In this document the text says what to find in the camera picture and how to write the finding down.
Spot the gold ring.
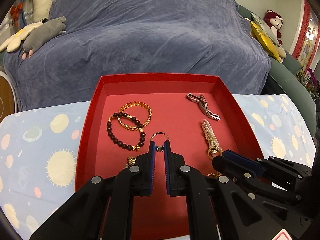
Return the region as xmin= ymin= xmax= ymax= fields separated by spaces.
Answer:
xmin=207 ymin=146 xmax=222 ymax=160

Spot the pearl bracelet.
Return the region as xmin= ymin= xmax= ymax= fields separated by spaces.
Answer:
xmin=201 ymin=119 xmax=222 ymax=151

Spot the dark bead bracelet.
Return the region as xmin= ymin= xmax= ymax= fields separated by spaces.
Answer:
xmin=106 ymin=112 xmax=147 ymax=152

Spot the silver metal wristwatch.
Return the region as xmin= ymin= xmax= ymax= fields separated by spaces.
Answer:
xmin=186 ymin=93 xmax=220 ymax=121

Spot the gold chain bracelet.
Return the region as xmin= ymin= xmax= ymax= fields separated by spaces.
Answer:
xmin=108 ymin=101 xmax=153 ymax=131

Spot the gold wristwatch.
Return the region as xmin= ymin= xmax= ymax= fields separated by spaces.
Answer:
xmin=125 ymin=157 xmax=136 ymax=168

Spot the red shallow tray box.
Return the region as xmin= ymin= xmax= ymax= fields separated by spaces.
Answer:
xmin=74 ymin=73 xmax=266 ymax=240

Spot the light blue planet tablecloth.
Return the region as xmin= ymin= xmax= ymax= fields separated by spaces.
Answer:
xmin=1 ymin=95 xmax=316 ymax=239

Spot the potted plant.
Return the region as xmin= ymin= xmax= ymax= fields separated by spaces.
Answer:
xmin=296 ymin=68 xmax=319 ymax=100

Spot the cream pillow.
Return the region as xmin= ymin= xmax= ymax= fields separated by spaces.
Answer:
xmin=245 ymin=18 xmax=286 ymax=63

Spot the gold satin pillow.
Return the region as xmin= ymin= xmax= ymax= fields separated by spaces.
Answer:
xmin=250 ymin=21 xmax=281 ymax=62

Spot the silver grey pillow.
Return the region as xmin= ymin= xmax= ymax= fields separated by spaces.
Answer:
xmin=251 ymin=12 xmax=280 ymax=46

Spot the white round wooden-face appliance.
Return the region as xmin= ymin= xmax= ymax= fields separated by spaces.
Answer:
xmin=0 ymin=71 xmax=17 ymax=122

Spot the red monkey plush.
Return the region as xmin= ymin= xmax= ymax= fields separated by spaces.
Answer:
xmin=264 ymin=10 xmax=284 ymax=46

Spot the purple-blue sofa blanket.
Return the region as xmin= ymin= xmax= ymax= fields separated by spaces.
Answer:
xmin=3 ymin=0 xmax=272 ymax=112

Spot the red hanging decoration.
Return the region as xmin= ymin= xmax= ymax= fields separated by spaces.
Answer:
xmin=291 ymin=0 xmax=311 ymax=59

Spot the grey plush toy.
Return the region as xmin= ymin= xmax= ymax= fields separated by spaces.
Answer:
xmin=22 ymin=16 xmax=66 ymax=60

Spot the blue curtain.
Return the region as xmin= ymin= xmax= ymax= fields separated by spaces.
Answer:
xmin=18 ymin=0 xmax=27 ymax=29

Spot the red bow tieback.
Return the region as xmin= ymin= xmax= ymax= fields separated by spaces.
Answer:
xmin=10 ymin=2 xmax=23 ymax=27

